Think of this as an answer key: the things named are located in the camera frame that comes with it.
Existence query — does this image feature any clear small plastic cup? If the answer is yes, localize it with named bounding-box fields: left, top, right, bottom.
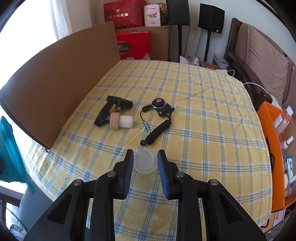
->
left=133, top=150, right=158, bottom=174

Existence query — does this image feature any small pink white bottle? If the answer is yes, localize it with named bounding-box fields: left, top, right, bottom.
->
left=280, top=136, right=293, bottom=150

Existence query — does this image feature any yellow plaid tablecloth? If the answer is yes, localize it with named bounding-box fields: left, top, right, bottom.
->
left=25, top=60, right=273, bottom=240

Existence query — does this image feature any wooden cork stopper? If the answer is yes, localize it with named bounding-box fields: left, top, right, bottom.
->
left=109, top=113, right=133, bottom=130

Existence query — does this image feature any clear bottle white cap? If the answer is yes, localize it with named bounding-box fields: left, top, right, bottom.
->
left=273, top=106, right=293, bottom=135

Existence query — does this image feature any orange cardboard box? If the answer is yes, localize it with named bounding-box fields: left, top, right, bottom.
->
left=257, top=101, right=295, bottom=212

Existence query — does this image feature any large brown cardboard box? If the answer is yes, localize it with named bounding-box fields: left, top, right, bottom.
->
left=1, top=22, right=120, bottom=149

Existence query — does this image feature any brown sofa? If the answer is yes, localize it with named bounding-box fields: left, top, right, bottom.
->
left=224, top=18, right=295, bottom=109

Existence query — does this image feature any red chocolate gift box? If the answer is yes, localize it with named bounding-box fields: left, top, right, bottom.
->
left=116, top=31, right=151, bottom=60

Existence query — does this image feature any background brown cardboard box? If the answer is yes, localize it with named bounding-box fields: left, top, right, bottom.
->
left=115, top=26, right=170, bottom=61

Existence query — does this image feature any right black speaker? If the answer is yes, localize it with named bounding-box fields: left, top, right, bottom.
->
left=198, top=3, right=225, bottom=62

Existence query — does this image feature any black speaker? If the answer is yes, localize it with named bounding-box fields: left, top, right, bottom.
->
left=166, top=0, right=190, bottom=57
left=198, top=3, right=225, bottom=62

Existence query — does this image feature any left black speaker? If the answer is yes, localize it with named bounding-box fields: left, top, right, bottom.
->
left=166, top=0, right=190, bottom=57

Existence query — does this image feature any red gift bag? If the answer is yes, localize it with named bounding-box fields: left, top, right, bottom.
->
left=103, top=0, right=147, bottom=30

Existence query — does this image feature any pink white box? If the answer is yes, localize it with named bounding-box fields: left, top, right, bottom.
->
left=144, top=4, right=161, bottom=27

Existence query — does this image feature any black lanyard camera mount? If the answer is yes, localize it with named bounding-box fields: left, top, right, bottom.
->
left=140, top=97, right=175, bottom=146

